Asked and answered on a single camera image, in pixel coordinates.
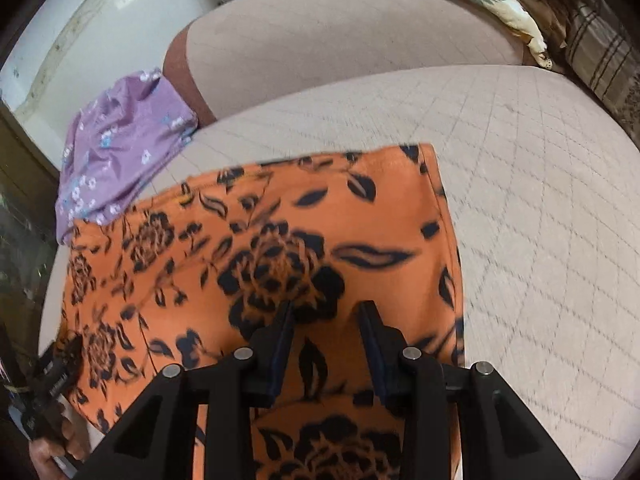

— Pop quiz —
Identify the dark wooden door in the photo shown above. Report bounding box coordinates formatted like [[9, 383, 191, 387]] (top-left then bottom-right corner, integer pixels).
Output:
[[0, 105, 61, 361]]

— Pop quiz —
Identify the orange black floral dress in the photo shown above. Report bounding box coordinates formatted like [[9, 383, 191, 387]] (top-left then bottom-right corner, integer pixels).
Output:
[[60, 142, 468, 480]]

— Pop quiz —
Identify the striped beige cushion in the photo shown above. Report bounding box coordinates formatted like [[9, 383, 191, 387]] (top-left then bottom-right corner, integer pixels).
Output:
[[520, 0, 640, 141]]

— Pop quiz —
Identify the purple floral cloth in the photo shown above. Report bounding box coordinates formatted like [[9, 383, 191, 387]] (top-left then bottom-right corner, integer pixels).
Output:
[[55, 67, 201, 246]]

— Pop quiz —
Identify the person's left hand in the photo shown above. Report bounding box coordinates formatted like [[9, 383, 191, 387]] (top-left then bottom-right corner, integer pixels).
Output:
[[27, 410, 96, 480]]

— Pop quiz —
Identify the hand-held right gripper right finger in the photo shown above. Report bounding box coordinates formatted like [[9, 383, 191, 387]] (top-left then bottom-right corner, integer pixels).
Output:
[[356, 300, 583, 480]]

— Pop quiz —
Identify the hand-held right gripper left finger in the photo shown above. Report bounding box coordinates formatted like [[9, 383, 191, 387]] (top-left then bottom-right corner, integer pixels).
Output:
[[87, 300, 296, 480]]

